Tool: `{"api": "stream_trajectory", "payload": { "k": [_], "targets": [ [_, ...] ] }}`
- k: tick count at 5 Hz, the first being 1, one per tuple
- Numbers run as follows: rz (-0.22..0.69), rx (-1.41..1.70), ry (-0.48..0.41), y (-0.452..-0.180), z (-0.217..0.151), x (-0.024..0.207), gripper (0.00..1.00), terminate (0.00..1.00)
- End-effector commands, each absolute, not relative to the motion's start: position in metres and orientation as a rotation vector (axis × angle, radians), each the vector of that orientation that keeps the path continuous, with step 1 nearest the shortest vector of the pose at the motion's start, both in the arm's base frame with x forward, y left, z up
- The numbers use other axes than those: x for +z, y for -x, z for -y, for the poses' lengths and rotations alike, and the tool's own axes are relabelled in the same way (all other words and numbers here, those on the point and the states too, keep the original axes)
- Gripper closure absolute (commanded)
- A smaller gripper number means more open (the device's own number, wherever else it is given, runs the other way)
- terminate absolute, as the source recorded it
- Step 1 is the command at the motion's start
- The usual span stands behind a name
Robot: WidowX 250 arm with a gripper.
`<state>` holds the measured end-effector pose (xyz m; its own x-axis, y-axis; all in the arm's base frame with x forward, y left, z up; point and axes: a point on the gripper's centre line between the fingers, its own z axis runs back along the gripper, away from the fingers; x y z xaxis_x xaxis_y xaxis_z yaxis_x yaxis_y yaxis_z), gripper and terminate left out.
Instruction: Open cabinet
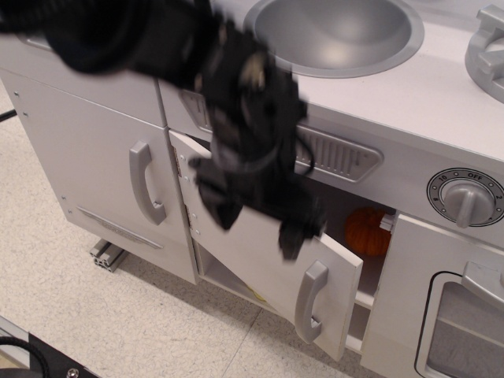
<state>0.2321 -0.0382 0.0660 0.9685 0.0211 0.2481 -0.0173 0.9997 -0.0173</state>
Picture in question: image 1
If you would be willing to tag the grey stove burner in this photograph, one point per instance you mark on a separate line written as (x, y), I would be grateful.
(484, 65)

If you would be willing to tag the white cabinet door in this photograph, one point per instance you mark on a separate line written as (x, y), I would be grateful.
(250, 250)

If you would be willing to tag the grey timer knob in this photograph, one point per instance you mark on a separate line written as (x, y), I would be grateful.
(466, 197)

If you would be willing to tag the grey fridge door handle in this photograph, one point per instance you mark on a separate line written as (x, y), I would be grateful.
(139, 160)

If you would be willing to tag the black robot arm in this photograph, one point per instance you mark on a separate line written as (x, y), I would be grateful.
(253, 105)

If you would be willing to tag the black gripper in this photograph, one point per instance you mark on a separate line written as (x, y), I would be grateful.
(271, 192)

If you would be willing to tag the white fridge door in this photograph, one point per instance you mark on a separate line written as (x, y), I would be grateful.
(83, 148)

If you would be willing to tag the yellow plastic plate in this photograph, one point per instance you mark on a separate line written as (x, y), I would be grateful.
(260, 298)

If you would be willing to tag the aluminium extrusion bar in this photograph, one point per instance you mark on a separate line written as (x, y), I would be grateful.
(107, 255)

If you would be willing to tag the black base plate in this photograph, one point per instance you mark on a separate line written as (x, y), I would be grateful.
(60, 365)

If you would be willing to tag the grey cabinet door handle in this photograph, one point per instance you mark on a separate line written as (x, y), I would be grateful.
(314, 280)

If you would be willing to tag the silver sink bowl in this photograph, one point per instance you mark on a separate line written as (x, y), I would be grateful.
(337, 39)

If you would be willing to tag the grey vent grille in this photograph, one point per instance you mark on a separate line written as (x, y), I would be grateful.
(330, 154)

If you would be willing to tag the white toy kitchen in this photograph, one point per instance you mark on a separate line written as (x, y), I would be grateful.
(425, 115)

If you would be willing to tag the orange toy pumpkin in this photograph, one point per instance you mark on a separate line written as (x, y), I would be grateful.
(363, 234)

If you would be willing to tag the white oven door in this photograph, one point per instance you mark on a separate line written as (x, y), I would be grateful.
(461, 333)

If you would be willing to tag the silver fridge emblem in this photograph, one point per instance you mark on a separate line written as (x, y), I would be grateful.
(118, 229)

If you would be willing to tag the grey oven handle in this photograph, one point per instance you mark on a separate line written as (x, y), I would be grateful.
(484, 282)

